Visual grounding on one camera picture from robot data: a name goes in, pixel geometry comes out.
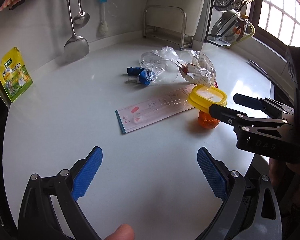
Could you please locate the red snack wrapper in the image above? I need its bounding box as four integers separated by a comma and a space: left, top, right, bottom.
179, 59, 216, 87

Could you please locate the orange peel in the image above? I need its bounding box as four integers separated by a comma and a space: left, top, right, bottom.
198, 111, 220, 129

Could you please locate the blue white bottle brush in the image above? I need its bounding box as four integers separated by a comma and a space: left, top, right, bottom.
98, 0, 109, 36

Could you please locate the steel cutting board rack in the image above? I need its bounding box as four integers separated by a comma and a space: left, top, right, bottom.
142, 5, 195, 50

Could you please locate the checkered paper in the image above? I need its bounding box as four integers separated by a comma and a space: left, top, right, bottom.
178, 50, 216, 87

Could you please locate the yellow gas hose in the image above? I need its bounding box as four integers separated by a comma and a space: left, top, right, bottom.
230, 21, 256, 49

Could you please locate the yellow lidded plastic container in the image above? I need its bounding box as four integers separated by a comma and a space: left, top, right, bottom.
187, 85, 227, 113

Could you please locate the long pink flat package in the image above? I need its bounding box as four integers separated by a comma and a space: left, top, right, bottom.
115, 85, 195, 134

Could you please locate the yellow green seasoning pouch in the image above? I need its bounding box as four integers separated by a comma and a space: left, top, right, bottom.
0, 47, 33, 103

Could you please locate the clear plastic cup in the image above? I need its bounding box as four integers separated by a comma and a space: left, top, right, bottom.
139, 59, 179, 85
139, 51, 163, 68

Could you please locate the steel spatula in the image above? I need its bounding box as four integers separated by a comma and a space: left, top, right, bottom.
63, 0, 90, 63

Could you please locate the white cutting board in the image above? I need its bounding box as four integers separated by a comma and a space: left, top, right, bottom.
147, 0, 211, 37

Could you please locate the steel ladle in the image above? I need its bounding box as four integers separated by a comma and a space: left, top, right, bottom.
72, 0, 90, 29

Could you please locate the person's left hand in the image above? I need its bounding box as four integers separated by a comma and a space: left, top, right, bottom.
104, 224, 135, 240

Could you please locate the black dish rack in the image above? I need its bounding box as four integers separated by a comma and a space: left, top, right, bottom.
204, 0, 256, 48

